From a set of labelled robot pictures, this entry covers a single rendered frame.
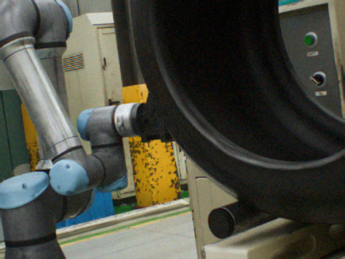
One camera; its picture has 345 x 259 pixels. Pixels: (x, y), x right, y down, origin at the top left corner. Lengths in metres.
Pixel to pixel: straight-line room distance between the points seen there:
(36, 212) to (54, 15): 0.46
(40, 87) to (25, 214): 0.28
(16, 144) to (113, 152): 7.67
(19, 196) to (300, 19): 0.81
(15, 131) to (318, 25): 7.68
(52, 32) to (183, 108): 0.73
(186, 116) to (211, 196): 1.01
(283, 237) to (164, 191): 5.72
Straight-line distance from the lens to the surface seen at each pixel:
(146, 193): 6.78
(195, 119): 0.99
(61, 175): 1.48
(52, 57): 1.68
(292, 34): 1.82
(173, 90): 1.01
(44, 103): 1.52
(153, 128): 1.54
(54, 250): 1.60
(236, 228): 1.00
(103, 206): 6.65
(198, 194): 2.01
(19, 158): 9.26
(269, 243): 1.02
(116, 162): 1.58
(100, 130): 1.58
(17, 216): 1.57
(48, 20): 1.66
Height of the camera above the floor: 1.09
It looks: 3 degrees down
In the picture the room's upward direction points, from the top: 8 degrees counter-clockwise
